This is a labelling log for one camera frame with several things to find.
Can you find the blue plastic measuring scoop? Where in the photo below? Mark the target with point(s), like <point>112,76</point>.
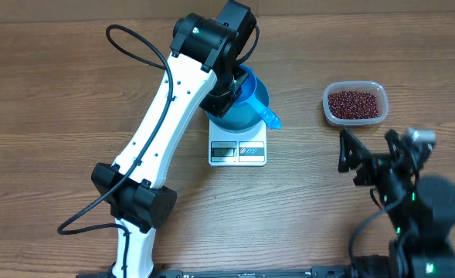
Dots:
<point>255,98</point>

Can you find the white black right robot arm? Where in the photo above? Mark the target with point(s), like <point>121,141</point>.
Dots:
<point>420,208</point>

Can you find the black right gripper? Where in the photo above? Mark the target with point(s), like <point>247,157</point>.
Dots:
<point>375,167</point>

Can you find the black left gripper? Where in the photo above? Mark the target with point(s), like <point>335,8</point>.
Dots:
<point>220,109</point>

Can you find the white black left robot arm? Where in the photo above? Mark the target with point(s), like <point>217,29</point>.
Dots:
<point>204,71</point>

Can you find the teal metal bowl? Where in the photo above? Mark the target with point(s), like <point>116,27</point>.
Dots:
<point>241,116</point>

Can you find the white digital kitchen scale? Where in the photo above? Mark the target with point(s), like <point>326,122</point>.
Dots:
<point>245,147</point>

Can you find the red adzuki beans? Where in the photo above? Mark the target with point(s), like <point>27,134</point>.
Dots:
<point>353,105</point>

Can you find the clear plastic container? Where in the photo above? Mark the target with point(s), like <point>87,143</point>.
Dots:
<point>360,86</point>

